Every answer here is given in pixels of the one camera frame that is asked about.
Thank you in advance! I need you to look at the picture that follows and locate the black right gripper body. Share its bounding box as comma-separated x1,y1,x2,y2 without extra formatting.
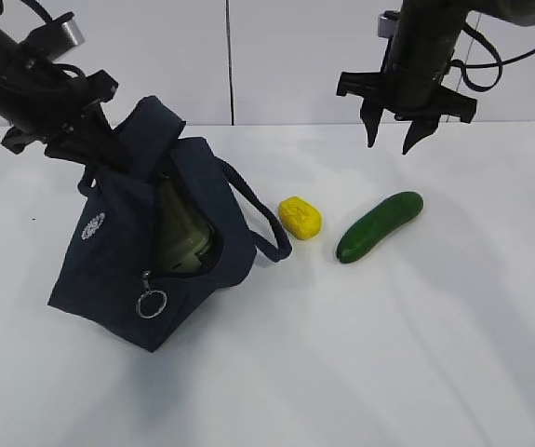
336,1,477,123

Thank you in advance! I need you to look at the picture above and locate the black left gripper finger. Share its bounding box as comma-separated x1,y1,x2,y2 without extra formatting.
85,104,130,170
45,134,108,166

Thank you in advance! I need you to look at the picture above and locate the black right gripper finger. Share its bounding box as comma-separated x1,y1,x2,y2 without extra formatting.
402,118,439,156
360,102,384,148

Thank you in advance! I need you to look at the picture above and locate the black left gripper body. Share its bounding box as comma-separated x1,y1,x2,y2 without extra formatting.
2,69,118,155

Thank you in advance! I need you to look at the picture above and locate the green cucumber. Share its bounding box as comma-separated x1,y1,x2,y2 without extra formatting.
335,191,424,264

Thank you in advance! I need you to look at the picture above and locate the yellow lemon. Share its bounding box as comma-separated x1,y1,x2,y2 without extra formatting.
278,196,322,240

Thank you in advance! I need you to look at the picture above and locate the dark navy fabric lunch bag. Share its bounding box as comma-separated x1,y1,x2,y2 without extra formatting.
48,96,292,352

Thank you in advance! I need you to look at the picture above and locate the glass container with green lid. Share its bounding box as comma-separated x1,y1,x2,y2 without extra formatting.
155,176,213,274

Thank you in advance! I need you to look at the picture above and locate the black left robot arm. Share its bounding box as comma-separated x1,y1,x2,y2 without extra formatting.
0,6,131,171

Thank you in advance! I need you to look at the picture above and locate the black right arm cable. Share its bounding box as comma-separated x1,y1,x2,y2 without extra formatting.
452,13,535,92

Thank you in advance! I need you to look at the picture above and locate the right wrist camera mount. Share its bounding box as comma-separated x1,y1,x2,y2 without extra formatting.
377,10,399,39

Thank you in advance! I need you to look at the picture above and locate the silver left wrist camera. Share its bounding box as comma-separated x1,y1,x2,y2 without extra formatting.
17,13,85,61

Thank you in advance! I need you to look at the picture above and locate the silver zipper pull ring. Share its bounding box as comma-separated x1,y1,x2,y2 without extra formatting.
136,288,168,320

